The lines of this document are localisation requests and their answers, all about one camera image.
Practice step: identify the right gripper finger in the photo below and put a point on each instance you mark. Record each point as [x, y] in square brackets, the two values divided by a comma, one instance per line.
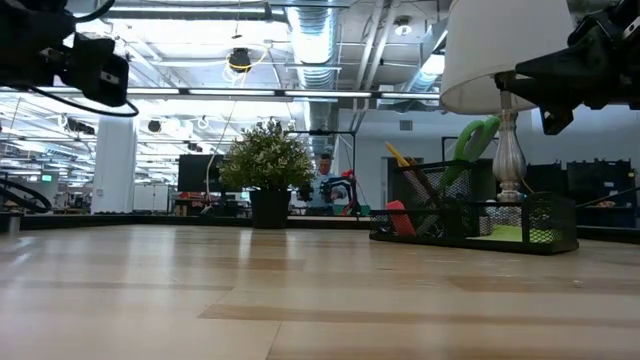
[545, 90]
[575, 57]

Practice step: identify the black mesh desk organizer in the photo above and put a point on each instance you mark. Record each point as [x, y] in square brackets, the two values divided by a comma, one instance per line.
[550, 220]

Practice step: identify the brown mechanical pencil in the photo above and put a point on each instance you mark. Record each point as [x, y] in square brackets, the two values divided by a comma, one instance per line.
[415, 170]

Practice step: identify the pink eraser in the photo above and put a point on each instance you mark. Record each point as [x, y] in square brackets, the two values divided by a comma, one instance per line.
[400, 220]

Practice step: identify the white shade table lamp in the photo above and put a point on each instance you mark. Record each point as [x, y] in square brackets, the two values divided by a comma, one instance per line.
[500, 50]

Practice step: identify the black storage bins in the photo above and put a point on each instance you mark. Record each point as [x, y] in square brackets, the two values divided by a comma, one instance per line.
[595, 180]

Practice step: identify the white column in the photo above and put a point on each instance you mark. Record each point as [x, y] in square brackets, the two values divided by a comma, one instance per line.
[114, 165]

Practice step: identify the black background monitor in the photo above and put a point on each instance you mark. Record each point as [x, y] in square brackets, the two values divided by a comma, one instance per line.
[197, 172]

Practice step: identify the red black background robot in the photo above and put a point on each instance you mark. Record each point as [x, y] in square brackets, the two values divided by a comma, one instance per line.
[345, 187]

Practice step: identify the person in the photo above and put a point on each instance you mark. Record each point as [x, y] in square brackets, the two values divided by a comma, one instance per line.
[325, 170]

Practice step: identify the small potted green plant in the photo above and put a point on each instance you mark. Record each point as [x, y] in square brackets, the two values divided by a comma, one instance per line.
[265, 160]

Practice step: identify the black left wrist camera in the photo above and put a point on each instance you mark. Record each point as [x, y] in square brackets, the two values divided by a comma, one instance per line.
[102, 70]

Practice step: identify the black metal stand frame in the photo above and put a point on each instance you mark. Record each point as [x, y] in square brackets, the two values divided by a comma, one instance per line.
[443, 150]
[325, 132]

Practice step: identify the black aluminium table frame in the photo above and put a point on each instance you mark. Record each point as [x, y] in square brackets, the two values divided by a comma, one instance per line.
[125, 221]

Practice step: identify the black ceiling camera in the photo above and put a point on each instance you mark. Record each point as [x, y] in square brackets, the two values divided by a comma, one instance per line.
[240, 60]

